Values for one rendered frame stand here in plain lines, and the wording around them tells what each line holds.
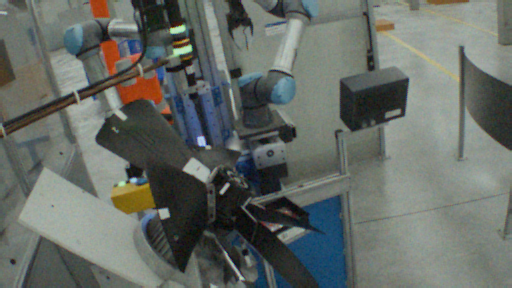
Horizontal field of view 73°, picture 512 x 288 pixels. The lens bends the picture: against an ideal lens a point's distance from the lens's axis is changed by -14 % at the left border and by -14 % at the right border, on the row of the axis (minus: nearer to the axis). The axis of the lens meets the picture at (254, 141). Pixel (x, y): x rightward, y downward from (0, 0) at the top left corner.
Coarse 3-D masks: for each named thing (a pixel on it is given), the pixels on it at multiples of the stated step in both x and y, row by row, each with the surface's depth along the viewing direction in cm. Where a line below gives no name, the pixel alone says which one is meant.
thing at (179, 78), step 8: (176, 56) 93; (168, 64) 93; (176, 64) 94; (168, 72) 95; (176, 72) 94; (184, 72) 96; (176, 80) 96; (184, 80) 96; (176, 88) 98; (184, 88) 96; (192, 88) 97; (200, 88) 98
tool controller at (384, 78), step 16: (352, 80) 150; (368, 80) 149; (384, 80) 148; (400, 80) 148; (352, 96) 145; (368, 96) 147; (384, 96) 149; (400, 96) 152; (352, 112) 150; (368, 112) 152; (384, 112) 154; (400, 112) 157; (352, 128) 155
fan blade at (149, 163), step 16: (144, 160) 71; (160, 160) 76; (160, 176) 73; (176, 176) 79; (192, 176) 85; (160, 192) 71; (176, 192) 76; (192, 192) 83; (208, 192) 90; (160, 208) 69; (176, 208) 75; (192, 208) 81; (176, 224) 73; (192, 224) 80; (192, 240) 79; (176, 256) 69
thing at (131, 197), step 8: (144, 176) 148; (128, 184) 145; (136, 184) 143; (144, 184) 142; (112, 192) 141; (120, 192) 140; (128, 192) 139; (136, 192) 140; (144, 192) 140; (112, 200) 138; (120, 200) 139; (128, 200) 140; (136, 200) 141; (144, 200) 142; (152, 200) 142; (120, 208) 140; (128, 208) 141; (136, 208) 142; (144, 208) 143
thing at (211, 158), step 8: (192, 152) 128; (200, 152) 128; (208, 152) 128; (216, 152) 128; (224, 152) 129; (232, 152) 131; (240, 152) 134; (200, 160) 123; (208, 160) 122; (216, 160) 122; (224, 160) 122; (232, 160) 123; (208, 168) 117; (232, 168) 117
